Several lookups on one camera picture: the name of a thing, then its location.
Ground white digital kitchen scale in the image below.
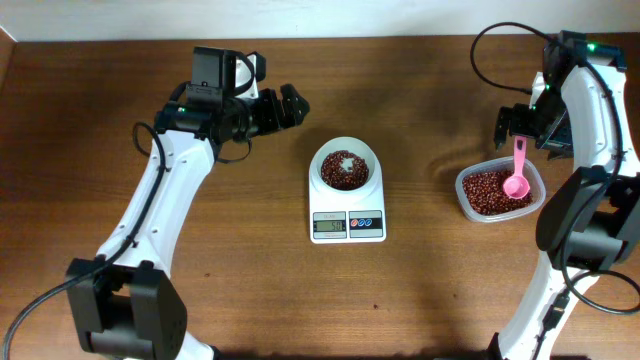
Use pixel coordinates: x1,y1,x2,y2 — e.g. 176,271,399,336
309,159,387,244

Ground red beans in bowl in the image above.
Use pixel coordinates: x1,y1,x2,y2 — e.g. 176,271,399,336
321,150,369,191

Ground pink plastic measuring scoop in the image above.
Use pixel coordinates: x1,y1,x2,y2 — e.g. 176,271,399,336
502,136,530,199

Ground clear container of red beans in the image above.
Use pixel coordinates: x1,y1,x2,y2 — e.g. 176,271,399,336
455,156,546,223

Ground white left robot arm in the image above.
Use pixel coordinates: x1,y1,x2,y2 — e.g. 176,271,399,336
66,47,310,359

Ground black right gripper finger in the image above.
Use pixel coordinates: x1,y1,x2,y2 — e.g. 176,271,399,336
493,107,513,150
535,127,573,160

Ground white round bowl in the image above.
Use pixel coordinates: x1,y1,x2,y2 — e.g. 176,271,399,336
309,137,382,198

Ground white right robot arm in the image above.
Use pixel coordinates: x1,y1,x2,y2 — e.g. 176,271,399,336
483,31,639,359

